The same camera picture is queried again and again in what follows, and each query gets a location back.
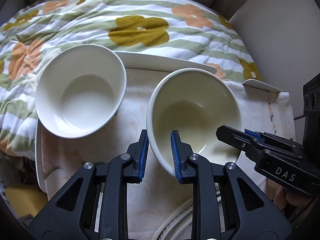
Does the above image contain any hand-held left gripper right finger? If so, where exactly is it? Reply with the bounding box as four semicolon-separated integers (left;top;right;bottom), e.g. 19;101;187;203
171;130;293;240

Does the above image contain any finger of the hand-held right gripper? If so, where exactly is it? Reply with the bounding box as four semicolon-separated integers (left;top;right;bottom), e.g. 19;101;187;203
216;125;266;161
245;129;303;158

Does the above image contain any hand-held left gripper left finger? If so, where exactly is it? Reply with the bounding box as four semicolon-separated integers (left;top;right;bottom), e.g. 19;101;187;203
29;129;149;240

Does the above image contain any cream bowl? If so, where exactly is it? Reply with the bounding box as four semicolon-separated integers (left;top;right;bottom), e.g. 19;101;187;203
146;68;244;178

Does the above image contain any white bowl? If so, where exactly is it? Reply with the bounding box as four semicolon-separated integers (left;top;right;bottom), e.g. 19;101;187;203
35;44;127;138

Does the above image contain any person's right hand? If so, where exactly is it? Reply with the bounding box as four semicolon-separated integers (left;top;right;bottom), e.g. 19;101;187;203
272;185;320;213

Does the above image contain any white patterned tablecloth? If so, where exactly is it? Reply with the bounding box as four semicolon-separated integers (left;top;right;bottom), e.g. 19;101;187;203
41;67;297;240

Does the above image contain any white tray table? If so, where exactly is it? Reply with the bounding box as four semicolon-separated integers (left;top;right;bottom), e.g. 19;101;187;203
35;51;282;193

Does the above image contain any cardboard box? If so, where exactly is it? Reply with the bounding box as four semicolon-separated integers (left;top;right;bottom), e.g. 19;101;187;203
5;186;48;218

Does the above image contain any floral striped blanket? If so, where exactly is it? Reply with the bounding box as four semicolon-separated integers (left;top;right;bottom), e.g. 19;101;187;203
0;0;263;160

